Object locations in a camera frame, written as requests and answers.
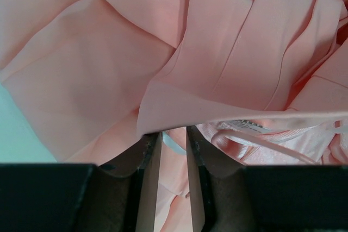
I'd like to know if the pink wire hanger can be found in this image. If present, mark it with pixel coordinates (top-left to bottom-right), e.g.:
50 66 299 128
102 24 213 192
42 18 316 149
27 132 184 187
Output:
211 129 319 165

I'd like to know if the pink pleated skirt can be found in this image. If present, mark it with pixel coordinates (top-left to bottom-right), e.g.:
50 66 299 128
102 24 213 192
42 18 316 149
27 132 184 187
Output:
0 0 348 232

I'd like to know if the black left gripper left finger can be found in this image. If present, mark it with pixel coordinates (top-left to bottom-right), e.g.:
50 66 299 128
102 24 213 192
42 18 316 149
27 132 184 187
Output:
99 131 160 232

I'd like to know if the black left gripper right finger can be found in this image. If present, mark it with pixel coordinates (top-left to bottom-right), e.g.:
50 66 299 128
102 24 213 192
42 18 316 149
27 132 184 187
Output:
187 126 244 231

